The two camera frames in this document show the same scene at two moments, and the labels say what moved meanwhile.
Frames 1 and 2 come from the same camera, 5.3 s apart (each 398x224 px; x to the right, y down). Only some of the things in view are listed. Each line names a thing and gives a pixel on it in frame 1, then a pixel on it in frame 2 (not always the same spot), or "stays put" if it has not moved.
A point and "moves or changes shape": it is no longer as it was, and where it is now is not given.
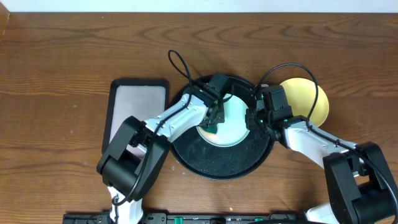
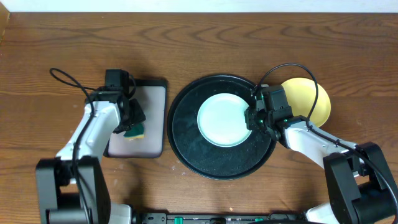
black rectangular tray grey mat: [143, 99] stays put
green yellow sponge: [211, 130] moves or changes shape
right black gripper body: [256, 121] stays put
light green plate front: [234, 130] stays put
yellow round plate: [301, 95] stays put
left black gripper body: [221, 117] → [136, 115]
